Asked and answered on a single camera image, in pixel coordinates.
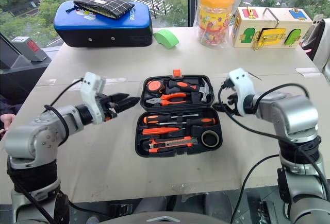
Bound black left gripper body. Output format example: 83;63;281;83
96;93;120;123

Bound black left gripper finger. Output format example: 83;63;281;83
115;97;141;114
113;93;131;104

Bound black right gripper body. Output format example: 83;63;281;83
227;92;241;112

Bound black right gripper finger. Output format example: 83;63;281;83
213;102;229;113

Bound black orange Phillips screwdriver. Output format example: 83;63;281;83
156;117;217;128

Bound black plastic tool case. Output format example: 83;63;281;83
135;68;223;158

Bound orange black utility knife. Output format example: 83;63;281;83
148;136;199;154

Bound wooden latch puzzle box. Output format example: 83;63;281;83
230;6;313;52

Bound bystander bare hand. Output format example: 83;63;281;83
0;113;17;133

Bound orange black tape measure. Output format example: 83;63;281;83
147;79;166;93

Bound black tape roll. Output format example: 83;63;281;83
201;130;221;148

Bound orange tester screwdriver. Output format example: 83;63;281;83
141;127;186;135

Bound blue and black padded case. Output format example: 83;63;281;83
53;1;153;48

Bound green foam piece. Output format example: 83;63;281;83
153;29;180;50

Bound clear tape piece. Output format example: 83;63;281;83
170;182;193;193

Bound plastic jar with orange lid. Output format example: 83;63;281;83
197;0;236;50

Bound black angled stand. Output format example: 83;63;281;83
0;32;53;105

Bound black white checked pouch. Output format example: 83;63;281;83
73;0;136;20

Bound bystander dark blue clothing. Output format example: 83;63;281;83
0;94;24;116

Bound grey device with red label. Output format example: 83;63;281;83
11;36;48;63

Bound dark chair with jacket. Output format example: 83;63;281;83
300;13;326;61

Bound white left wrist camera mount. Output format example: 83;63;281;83
79;72;107;126

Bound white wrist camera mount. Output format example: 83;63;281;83
79;72;107;126
227;67;256;117

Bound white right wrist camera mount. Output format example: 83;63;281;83
227;67;256;117

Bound hammer with black orange handle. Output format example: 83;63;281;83
166;77;212;104

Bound orange handled pliers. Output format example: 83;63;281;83
145;92;193;106

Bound black window frame post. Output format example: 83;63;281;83
187;0;199;28

